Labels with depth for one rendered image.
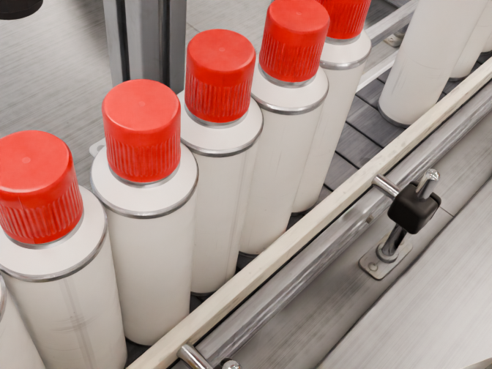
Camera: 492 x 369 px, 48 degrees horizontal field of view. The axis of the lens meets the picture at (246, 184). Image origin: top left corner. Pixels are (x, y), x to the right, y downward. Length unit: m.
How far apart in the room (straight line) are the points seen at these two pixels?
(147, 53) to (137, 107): 0.20
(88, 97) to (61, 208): 0.40
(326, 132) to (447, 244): 0.16
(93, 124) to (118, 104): 0.35
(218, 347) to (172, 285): 0.09
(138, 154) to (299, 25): 0.11
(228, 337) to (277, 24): 0.22
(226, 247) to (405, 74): 0.25
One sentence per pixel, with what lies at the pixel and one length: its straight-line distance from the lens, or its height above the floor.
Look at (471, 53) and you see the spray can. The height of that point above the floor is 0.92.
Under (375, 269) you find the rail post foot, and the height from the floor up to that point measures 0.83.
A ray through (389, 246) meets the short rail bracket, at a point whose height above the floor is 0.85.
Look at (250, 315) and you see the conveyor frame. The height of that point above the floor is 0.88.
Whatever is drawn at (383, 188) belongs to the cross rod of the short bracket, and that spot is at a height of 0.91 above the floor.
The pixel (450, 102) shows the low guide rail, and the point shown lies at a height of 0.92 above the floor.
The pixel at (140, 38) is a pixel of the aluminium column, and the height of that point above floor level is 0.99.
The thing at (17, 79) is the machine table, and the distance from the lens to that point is 0.65.
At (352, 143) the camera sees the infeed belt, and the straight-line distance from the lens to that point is 0.53.
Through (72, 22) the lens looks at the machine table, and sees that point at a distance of 0.72.
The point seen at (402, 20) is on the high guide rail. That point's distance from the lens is 0.55.
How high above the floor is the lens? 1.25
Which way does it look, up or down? 51 degrees down
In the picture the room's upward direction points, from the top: 10 degrees clockwise
